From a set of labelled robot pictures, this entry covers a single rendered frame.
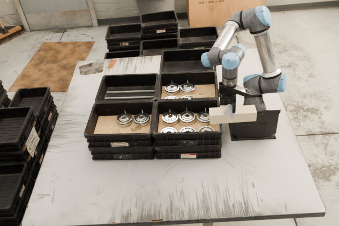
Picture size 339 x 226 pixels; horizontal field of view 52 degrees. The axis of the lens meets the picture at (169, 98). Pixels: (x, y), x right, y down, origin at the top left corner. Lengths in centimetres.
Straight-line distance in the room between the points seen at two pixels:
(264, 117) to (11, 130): 194
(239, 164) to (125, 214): 71
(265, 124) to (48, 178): 134
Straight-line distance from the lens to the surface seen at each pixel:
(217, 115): 182
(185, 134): 197
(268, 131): 224
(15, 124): 307
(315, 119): 355
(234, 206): 196
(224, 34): 194
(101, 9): 520
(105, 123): 227
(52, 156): 236
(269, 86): 217
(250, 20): 203
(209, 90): 241
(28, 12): 547
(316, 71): 417
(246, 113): 184
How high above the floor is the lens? 233
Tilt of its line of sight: 39 degrees down
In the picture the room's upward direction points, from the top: 6 degrees counter-clockwise
